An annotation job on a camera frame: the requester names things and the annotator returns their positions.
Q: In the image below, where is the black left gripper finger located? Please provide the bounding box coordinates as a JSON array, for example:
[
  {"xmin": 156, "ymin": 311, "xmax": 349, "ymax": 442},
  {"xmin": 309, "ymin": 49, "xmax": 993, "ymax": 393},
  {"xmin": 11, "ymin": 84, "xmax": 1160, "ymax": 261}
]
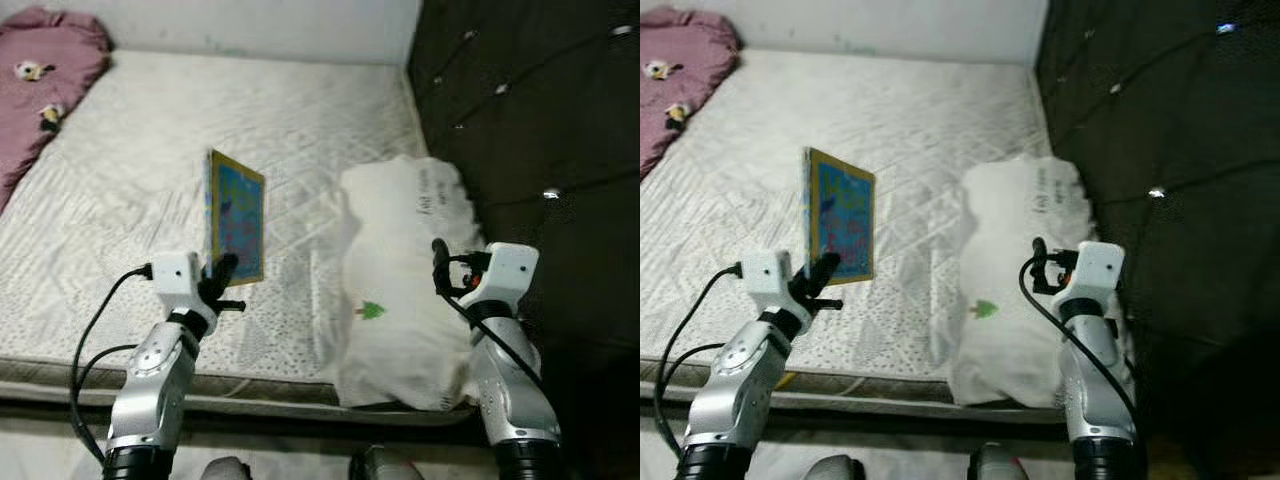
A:
[
  {"xmin": 207, "ymin": 254, "xmax": 241, "ymax": 301},
  {"xmin": 802, "ymin": 253, "xmax": 843, "ymax": 301}
]

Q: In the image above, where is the blue yellow picture book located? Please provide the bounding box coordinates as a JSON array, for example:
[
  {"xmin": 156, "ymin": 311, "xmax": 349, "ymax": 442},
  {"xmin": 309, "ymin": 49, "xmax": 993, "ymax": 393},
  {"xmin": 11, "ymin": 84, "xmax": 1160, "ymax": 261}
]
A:
[
  {"xmin": 803, "ymin": 147, "xmax": 877, "ymax": 286},
  {"xmin": 203, "ymin": 148, "xmax": 267, "ymax": 288}
]

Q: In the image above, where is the white pillow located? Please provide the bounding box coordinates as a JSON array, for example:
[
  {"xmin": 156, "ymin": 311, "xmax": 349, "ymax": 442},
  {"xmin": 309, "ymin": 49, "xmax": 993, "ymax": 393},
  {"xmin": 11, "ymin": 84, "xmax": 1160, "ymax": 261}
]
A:
[
  {"xmin": 335, "ymin": 155, "xmax": 487, "ymax": 411},
  {"xmin": 945, "ymin": 155, "xmax": 1136, "ymax": 406}
]

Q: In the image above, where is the white quilted mattress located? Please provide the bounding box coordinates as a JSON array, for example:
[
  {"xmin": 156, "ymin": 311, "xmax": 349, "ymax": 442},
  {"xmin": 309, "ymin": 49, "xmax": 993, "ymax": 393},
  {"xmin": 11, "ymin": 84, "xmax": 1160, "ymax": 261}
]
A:
[
  {"xmin": 0, "ymin": 50, "xmax": 481, "ymax": 416},
  {"xmin": 640, "ymin": 48, "xmax": 1101, "ymax": 416}
]

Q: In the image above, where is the black tufted headboard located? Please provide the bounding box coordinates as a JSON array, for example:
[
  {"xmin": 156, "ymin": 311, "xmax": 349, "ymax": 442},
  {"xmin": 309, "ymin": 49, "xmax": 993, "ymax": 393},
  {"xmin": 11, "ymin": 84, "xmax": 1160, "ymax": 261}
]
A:
[
  {"xmin": 1035, "ymin": 0, "xmax": 1280, "ymax": 471},
  {"xmin": 405, "ymin": 0, "xmax": 641, "ymax": 471}
]

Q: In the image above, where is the grey right robot leg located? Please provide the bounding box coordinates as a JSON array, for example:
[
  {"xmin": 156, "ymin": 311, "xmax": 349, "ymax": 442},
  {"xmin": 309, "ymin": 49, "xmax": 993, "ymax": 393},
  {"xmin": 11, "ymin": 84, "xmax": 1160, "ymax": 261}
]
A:
[
  {"xmin": 348, "ymin": 445, "xmax": 427, "ymax": 480},
  {"xmin": 965, "ymin": 442, "xmax": 1032, "ymax": 480}
]

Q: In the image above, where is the purple cartoon print blanket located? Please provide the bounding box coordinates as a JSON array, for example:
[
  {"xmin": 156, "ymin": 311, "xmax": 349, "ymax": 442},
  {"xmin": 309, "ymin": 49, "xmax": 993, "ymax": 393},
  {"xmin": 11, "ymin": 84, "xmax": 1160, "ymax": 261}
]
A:
[
  {"xmin": 640, "ymin": 5, "xmax": 741, "ymax": 181},
  {"xmin": 0, "ymin": 5, "xmax": 113, "ymax": 211}
]

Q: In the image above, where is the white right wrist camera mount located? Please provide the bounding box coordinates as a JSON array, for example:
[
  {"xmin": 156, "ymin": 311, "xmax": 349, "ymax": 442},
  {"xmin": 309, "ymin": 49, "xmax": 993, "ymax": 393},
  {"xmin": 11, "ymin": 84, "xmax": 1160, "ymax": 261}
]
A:
[
  {"xmin": 1052, "ymin": 241, "xmax": 1125, "ymax": 307},
  {"xmin": 462, "ymin": 243, "xmax": 539, "ymax": 311}
]

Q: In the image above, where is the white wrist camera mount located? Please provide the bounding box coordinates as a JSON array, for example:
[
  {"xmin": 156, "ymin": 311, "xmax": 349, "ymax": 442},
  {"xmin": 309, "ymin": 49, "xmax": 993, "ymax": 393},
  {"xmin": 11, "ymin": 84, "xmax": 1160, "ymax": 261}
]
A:
[
  {"xmin": 462, "ymin": 243, "xmax": 539, "ymax": 311},
  {"xmin": 152, "ymin": 252, "xmax": 207, "ymax": 317},
  {"xmin": 1052, "ymin": 241, "xmax": 1125, "ymax": 307},
  {"xmin": 741, "ymin": 250, "xmax": 801, "ymax": 314}
]

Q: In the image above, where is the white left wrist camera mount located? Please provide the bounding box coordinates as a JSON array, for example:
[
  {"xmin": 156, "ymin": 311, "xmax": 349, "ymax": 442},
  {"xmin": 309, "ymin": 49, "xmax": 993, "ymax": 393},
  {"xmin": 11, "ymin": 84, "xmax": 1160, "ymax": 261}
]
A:
[
  {"xmin": 741, "ymin": 250, "xmax": 801, "ymax": 314},
  {"xmin": 152, "ymin": 252, "xmax": 207, "ymax": 317}
]

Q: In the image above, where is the dark bed frame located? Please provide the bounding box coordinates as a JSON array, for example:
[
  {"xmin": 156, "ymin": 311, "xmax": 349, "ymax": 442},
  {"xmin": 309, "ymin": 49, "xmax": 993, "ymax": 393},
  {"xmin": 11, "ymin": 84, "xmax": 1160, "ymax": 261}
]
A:
[
  {"xmin": 0, "ymin": 395, "xmax": 481, "ymax": 433},
  {"xmin": 640, "ymin": 398, "xmax": 1071, "ymax": 433}
]

